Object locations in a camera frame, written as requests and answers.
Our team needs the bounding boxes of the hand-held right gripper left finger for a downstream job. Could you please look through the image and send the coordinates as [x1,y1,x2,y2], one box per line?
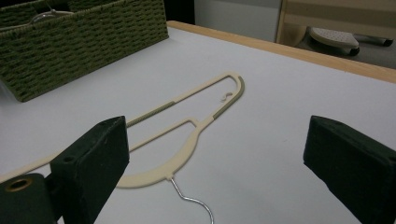
[49,115,131,224]

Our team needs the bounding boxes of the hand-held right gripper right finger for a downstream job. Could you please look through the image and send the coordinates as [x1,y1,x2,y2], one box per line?
[303,115,396,224]

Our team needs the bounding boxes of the cream plastic clothes hanger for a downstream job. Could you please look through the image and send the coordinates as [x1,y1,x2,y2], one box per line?
[0,71,246,224]

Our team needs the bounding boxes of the green woven basket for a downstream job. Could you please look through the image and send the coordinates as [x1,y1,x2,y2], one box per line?
[0,0,170,103]

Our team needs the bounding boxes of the grey chair base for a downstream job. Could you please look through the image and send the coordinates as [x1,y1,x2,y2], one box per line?
[307,26,394,57]

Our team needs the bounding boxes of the thin grey hanger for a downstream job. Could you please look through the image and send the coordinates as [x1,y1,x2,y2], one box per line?
[0,8,76,33]

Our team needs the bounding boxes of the light wooden desk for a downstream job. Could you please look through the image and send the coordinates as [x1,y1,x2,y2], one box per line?
[275,0,396,48]

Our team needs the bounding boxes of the white cabinet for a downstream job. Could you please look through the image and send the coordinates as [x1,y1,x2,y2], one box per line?
[194,0,282,43]

